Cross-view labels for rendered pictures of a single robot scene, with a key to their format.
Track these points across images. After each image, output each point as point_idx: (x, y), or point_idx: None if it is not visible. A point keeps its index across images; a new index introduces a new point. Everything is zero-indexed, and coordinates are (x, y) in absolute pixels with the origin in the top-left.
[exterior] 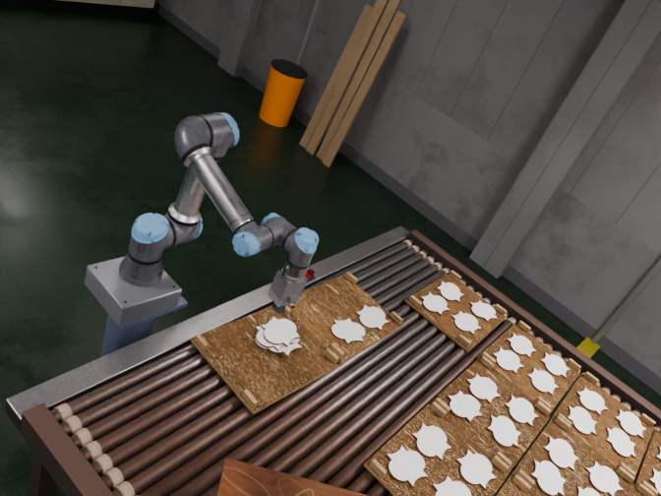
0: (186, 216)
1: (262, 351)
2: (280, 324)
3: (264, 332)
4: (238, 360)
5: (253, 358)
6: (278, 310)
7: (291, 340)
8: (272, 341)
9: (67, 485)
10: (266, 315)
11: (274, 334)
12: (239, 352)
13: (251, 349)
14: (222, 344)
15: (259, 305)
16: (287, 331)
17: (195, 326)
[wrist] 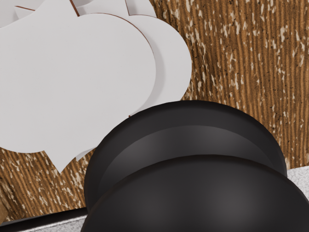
0: None
1: (172, 26)
2: (41, 125)
3: (141, 104)
4: (294, 9)
5: (229, 1)
6: (246, 157)
7: (21, 18)
8: (132, 32)
9: None
10: (70, 186)
11: (98, 78)
12: (265, 48)
13: (211, 49)
14: (301, 100)
15: (69, 224)
16: (21, 79)
17: (308, 192)
